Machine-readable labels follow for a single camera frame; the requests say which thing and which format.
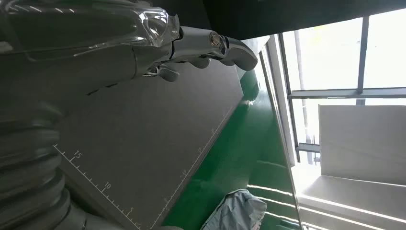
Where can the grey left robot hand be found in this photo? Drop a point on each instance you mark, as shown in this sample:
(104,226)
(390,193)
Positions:
(79,47)

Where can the white red-printed courier package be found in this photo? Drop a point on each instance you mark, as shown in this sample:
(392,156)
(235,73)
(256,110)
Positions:
(236,211)

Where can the green conveyor belt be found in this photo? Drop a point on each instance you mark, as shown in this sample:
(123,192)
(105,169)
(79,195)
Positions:
(238,143)

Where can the black weighing platform with ruler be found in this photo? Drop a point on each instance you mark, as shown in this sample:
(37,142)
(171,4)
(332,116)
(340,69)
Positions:
(142,133)

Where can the grey window frame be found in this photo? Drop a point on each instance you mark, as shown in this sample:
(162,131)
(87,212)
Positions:
(349,93)

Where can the white wall panel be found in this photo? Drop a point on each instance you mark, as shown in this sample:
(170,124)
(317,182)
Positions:
(361,143)

